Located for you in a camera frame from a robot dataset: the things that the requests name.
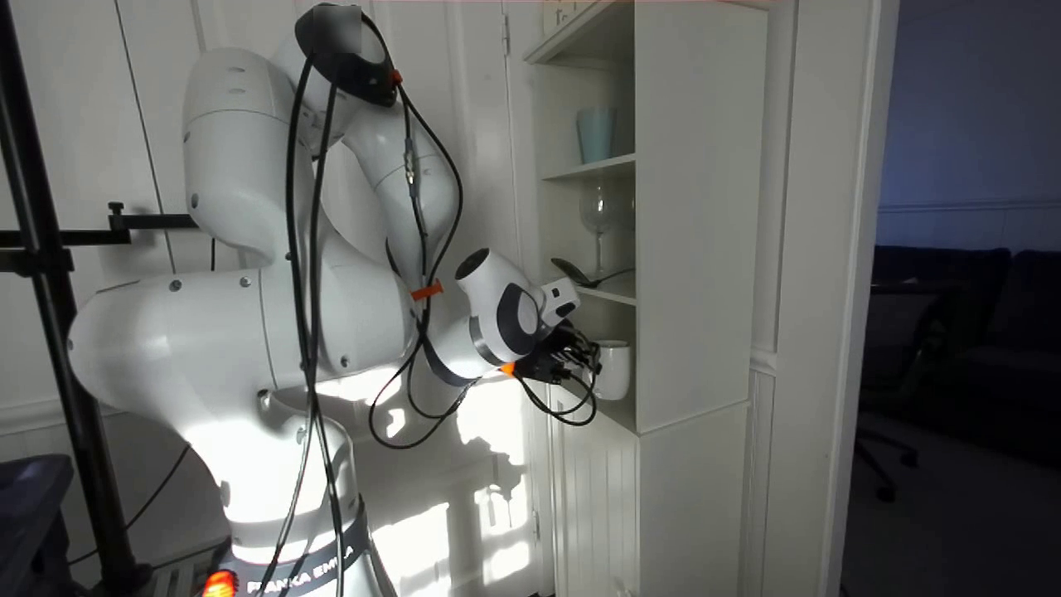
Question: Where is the white shelf cabinet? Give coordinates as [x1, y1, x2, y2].
[528, 0, 769, 597]

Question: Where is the dark office chair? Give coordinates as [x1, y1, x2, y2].
[857, 294, 953, 503]

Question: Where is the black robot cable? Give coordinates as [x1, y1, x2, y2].
[250, 0, 604, 597]

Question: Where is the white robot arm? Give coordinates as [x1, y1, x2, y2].
[69, 3, 604, 597]

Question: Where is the black metal stand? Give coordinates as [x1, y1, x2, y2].
[0, 0, 156, 597]

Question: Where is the clear wine glass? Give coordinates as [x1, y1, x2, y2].
[580, 184, 611, 279]

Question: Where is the white ceramic mug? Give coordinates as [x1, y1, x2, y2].
[594, 340, 634, 402]

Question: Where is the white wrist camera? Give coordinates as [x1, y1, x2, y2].
[541, 279, 580, 329]

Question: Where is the dark blue bin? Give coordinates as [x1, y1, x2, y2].
[0, 456, 75, 597]

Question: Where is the light blue cup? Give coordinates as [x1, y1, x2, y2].
[578, 107, 614, 163]

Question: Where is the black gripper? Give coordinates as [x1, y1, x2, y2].
[513, 323, 602, 381]

